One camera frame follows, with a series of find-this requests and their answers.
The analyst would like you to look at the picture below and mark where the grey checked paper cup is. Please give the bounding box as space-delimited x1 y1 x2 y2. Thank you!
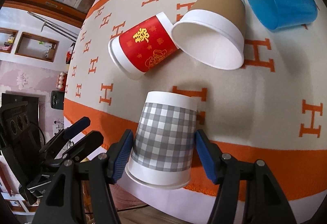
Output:
125 91 197 190

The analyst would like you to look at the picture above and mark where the red paper cup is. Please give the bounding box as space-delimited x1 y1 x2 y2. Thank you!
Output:
108 12 178 80

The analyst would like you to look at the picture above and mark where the brown sleeve paper cup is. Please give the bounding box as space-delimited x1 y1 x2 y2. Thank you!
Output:
171 0 245 70

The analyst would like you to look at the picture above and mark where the blue plastic cup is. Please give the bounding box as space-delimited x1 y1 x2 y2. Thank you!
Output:
248 0 318 30

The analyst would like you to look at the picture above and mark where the orange beige H-pattern cloth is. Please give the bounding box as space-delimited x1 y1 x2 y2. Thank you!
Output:
64 0 326 200

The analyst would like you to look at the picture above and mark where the lower wooden wall niche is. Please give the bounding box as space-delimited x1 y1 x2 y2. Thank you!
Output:
15 32 59 62

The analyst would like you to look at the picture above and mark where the wooden wall niche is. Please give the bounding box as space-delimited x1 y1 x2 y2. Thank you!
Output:
0 27 18 53
15 32 59 62

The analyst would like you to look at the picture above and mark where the upper wooden wall niche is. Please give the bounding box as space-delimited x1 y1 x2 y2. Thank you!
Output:
0 27 18 53

